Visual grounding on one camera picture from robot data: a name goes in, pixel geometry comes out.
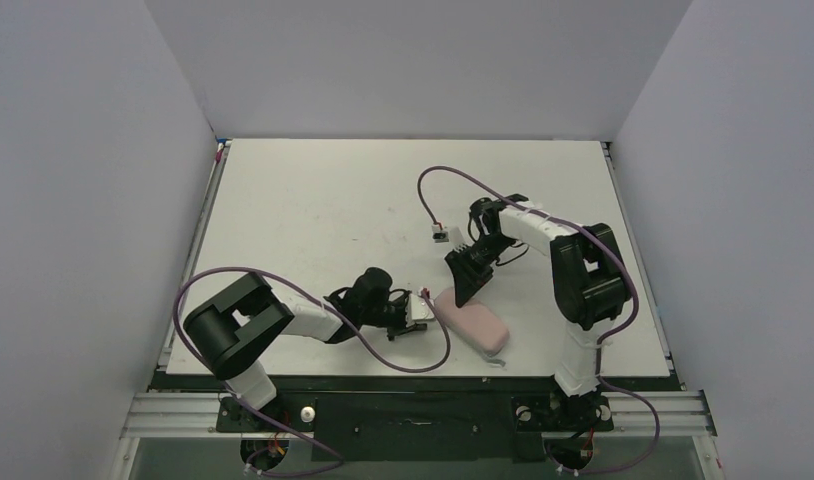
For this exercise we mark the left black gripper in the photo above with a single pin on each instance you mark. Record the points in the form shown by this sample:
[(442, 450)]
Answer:
[(402, 317)]

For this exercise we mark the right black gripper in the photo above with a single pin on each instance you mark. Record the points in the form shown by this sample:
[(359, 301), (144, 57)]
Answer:
[(469, 259)]

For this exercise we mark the pink umbrella case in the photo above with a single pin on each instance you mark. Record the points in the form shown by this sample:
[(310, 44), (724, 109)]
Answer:
[(475, 324)]

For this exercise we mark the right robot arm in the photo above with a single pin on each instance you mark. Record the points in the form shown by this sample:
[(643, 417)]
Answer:
[(590, 282)]

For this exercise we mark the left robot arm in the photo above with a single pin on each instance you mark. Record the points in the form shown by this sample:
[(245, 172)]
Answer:
[(232, 329)]

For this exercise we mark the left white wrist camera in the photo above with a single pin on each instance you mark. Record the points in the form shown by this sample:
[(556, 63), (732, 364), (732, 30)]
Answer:
[(418, 310)]

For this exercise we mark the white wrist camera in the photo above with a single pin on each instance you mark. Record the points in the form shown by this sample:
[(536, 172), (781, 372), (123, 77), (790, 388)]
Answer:
[(418, 310), (443, 234)]

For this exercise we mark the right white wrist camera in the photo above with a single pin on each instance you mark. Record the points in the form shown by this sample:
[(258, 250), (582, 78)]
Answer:
[(443, 234)]

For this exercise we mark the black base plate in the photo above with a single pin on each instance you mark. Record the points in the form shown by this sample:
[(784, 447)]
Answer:
[(388, 418)]

